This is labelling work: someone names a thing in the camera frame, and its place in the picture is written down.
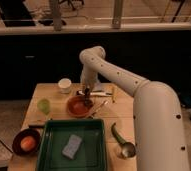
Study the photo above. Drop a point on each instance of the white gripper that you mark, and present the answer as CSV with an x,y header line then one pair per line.
x,y
88,79

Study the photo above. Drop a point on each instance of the dark purple grape bunch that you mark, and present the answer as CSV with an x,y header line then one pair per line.
x,y
87,101

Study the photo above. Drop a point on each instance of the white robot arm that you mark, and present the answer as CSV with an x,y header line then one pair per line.
x,y
160,141

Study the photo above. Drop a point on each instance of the red bowl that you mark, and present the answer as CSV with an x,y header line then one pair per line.
x,y
76,108

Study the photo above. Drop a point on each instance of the dark brown bowl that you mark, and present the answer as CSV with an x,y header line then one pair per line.
x,y
16,147

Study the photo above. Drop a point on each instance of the white cup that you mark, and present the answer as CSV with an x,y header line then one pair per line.
x,y
65,85

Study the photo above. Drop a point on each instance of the yellow corn cob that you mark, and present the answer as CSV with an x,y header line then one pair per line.
x,y
113,94

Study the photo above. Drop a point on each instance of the metal spoon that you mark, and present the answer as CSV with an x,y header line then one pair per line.
x,y
98,108

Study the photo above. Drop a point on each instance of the green plastic cup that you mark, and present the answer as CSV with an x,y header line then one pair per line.
x,y
44,106

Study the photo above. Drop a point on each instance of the green plastic tray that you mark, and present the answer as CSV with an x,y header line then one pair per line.
x,y
91,155

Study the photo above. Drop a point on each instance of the blue grey sponge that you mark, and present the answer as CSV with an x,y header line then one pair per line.
x,y
72,146

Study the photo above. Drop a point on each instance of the black marker pen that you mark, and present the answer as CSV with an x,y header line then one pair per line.
x,y
36,126

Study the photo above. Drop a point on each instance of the orange fruit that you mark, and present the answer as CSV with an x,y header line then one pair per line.
x,y
28,143

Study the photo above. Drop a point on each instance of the white handled knife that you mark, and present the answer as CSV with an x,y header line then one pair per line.
x,y
95,94

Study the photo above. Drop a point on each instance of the green handled metal scoop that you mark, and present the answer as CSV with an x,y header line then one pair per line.
x,y
127,148

